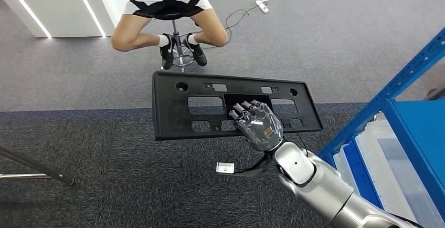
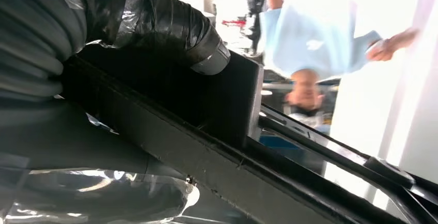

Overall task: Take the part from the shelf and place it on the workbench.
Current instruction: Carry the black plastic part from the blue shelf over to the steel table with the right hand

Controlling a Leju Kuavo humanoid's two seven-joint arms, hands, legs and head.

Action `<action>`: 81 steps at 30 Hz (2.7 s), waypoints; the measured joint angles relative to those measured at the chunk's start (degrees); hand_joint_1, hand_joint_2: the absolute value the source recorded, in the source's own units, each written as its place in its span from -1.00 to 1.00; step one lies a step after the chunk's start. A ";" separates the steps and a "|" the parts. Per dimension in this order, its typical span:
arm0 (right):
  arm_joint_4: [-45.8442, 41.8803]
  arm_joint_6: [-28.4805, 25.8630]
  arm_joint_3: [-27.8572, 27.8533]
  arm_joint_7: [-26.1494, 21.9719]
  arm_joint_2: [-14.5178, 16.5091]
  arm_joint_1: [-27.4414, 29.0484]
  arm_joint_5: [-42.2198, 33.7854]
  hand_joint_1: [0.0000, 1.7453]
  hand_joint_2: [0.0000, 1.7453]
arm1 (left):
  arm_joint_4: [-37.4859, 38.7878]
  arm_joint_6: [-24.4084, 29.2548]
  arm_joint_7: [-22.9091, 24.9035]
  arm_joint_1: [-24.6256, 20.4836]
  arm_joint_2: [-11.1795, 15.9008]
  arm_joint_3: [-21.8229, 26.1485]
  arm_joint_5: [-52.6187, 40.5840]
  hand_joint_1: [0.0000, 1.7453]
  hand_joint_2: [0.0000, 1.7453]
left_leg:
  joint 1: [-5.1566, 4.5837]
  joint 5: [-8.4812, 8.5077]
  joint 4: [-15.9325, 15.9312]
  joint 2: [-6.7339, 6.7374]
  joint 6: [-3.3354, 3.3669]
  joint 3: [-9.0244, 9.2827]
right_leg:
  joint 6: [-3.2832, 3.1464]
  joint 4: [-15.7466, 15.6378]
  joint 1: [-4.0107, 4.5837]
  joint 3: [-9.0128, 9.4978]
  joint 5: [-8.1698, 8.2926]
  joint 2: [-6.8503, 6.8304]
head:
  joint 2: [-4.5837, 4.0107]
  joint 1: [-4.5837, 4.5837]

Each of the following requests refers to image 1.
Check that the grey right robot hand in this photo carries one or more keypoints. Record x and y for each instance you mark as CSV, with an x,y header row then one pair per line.
x,y
260,129

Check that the black plastic plate bracket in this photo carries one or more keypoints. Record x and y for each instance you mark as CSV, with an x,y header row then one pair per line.
x,y
170,115

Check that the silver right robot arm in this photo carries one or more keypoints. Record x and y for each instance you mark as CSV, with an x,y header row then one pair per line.
x,y
323,188

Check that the blue metal shelf rack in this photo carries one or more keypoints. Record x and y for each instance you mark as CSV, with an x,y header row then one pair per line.
x,y
417,122

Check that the white translucent storage bin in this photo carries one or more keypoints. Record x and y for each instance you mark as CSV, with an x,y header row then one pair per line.
x,y
340,165
382,156

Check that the blue plastic storage bin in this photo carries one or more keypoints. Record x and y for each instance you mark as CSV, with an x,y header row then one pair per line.
x,y
358,170

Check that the black stool with chrome base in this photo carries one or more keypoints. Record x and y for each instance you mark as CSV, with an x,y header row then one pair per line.
x,y
178,45

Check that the white power strip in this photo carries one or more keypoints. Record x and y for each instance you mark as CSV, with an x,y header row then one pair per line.
x,y
262,6

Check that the black tripod leg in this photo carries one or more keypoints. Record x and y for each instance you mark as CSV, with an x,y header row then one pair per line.
x,y
34,165

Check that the white panel with light strips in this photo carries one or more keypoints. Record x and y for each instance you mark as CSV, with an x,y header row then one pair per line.
x,y
62,10

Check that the thin chrome rod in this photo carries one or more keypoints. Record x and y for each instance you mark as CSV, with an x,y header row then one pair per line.
x,y
21,176

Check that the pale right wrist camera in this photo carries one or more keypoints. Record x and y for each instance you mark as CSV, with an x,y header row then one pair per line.
x,y
225,168

